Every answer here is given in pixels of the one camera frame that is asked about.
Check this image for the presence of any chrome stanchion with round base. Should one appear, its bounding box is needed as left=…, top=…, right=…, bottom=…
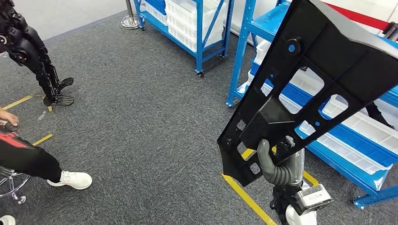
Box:
left=120, top=0, right=141, bottom=30

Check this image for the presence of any white car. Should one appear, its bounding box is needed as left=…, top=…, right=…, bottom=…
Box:
left=228, top=0, right=398, bottom=38

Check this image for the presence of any chrome stool base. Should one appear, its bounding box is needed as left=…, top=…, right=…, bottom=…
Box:
left=0, top=167, right=32, bottom=205

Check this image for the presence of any long black plastic part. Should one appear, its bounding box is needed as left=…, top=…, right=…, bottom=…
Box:
left=216, top=0, right=398, bottom=188

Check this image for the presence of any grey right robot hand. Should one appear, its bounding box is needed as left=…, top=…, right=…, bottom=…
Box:
left=257, top=139, right=306, bottom=184

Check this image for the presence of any blue steel shelf rack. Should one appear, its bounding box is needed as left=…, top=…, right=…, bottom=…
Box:
left=133, top=0, right=236, bottom=78
left=225, top=0, right=398, bottom=210

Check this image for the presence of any black humanoid robot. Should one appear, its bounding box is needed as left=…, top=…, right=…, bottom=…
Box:
left=0, top=0, right=75, bottom=107

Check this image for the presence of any person's hand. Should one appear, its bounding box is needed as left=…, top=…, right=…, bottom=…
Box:
left=0, top=110, right=19, bottom=127

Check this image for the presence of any red barrier belt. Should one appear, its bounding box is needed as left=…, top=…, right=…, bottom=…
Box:
left=326, top=2, right=391, bottom=31

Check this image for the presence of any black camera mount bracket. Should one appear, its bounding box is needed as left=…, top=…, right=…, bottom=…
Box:
left=269, top=185, right=312, bottom=218

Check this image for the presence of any small black part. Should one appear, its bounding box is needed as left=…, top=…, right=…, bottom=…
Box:
left=364, top=102, right=396, bottom=130

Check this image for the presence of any person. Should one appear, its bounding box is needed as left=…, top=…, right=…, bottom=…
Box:
left=0, top=108, right=93, bottom=225

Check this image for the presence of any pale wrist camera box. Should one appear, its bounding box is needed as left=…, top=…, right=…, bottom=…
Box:
left=294, top=184, right=333, bottom=212

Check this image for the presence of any black hand controller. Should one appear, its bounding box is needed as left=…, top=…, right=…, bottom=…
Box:
left=0, top=120, right=20, bottom=133

